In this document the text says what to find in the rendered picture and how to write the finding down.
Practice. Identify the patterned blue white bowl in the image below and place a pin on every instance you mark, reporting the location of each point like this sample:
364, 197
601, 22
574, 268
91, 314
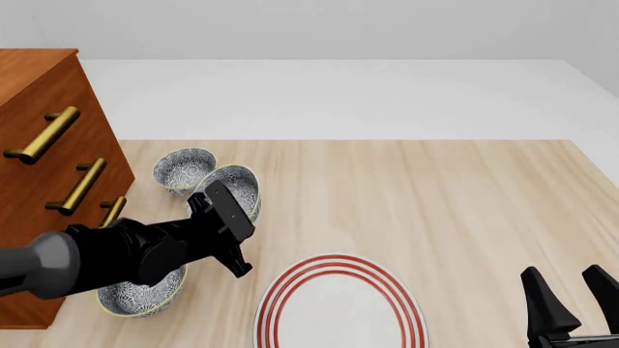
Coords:
242, 185
181, 168
140, 295

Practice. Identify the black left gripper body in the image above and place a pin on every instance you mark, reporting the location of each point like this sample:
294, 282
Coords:
235, 261

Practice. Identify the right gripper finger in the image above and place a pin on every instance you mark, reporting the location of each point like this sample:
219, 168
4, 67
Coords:
544, 308
604, 293

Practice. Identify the wooden drawer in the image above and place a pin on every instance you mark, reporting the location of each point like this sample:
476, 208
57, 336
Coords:
116, 181
58, 159
48, 92

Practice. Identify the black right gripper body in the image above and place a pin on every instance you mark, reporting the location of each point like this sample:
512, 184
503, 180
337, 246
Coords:
575, 341

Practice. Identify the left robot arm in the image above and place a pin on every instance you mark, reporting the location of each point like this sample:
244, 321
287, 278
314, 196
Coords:
116, 250

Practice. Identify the wooden cabinet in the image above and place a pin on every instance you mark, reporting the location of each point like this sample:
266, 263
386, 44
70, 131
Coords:
29, 76

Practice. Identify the white plate with red rings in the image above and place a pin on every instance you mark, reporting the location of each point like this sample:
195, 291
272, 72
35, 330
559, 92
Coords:
338, 311

